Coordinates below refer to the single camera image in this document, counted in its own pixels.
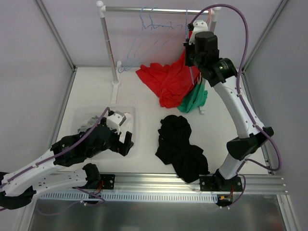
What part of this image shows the grey tank top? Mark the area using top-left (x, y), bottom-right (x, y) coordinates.
top-left (78, 115), bottom-right (99, 132)

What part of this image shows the black tank top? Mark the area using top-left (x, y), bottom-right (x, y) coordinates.
top-left (155, 115), bottom-right (210, 183)

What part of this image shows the white tank top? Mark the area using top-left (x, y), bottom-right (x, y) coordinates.
top-left (119, 113), bottom-right (134, 143)

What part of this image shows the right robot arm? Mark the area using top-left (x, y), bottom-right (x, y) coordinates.
top-left (184, 31), bottom-right (274, 191)

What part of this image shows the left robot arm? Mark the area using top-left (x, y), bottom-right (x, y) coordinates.
top-left (0, 121), bottom-right (134, 210)

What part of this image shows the red tank top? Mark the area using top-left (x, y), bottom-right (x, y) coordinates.
top-left (159, 51), bottom-right (200, 108)

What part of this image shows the green tank top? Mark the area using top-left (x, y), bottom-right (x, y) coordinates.
top-left (177, 83), bottom-right (208, 113)

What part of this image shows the white plastic perforated basket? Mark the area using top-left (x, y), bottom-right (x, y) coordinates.
top-left (67, 104), bottom-right (139, 158)

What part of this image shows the red garment on table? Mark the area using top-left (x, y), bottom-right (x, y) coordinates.
top-left (136, 63), bottom-right (171, 96)

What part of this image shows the white clothes rack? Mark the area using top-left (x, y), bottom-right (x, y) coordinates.
top-left (96, 0), bottom-right (221, 104)

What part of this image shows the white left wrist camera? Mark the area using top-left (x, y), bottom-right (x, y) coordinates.
top-left (106, 111), bottom-right (127, 134)

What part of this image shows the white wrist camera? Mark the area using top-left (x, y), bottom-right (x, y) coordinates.
top-left (106, 111), bottom-right (127, 134)
top-left (188, 20), bottom-right (208, 45)

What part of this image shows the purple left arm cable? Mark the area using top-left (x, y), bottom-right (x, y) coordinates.
top-left (0, 106), bottom-right (111, 215)

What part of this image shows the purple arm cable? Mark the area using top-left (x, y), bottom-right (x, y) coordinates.
top-left (0, 106), bottom-right (111, 215)
top-left (191, 3), bottom-right (282, 212)

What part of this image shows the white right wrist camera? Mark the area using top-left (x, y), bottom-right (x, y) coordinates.
top-left (188, 20), bottom-right (208, 45)

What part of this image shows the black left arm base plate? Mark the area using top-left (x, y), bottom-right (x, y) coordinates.
top-left (100, 174), bottom-right (116, 190)

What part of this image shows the pink wire hanger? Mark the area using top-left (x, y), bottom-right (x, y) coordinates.
top-left (197, 9), bottom-right (212, 84)

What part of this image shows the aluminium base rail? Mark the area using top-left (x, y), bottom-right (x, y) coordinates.
top-left (113, 173), bottom-right (289, 195)

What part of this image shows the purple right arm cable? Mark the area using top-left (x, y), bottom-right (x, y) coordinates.
top-left (191, 3), bottom-right (282, 212)

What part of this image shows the white slotted cable duct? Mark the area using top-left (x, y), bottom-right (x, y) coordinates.
top-left (40, 191), bottom-right (218, 204)

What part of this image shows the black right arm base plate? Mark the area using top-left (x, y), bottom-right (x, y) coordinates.
top-left (199, 176), bottom-right (243, 192)

